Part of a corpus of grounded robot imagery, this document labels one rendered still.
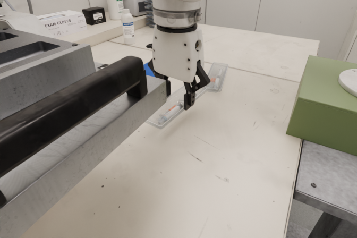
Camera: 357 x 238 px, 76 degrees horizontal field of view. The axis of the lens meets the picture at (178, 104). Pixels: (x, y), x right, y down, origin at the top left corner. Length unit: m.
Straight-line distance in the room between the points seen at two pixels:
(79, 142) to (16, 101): 0.07
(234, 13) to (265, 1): 0.34
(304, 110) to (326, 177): 0.13
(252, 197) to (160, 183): 0.16
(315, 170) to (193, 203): 0.24
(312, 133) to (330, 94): 0.09
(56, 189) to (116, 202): 0.24
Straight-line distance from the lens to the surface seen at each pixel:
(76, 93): 0.17
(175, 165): 0.45
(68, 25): 1.13
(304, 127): 0.55
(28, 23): 0.48
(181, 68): 0.43
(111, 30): 1.16
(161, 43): 0.44
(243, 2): 2.72
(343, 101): 0.55
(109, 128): 0.20
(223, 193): 0.42
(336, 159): 0.56
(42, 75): 0.23
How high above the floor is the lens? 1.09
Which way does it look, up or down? 33 degrees down
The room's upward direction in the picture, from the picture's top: straight up
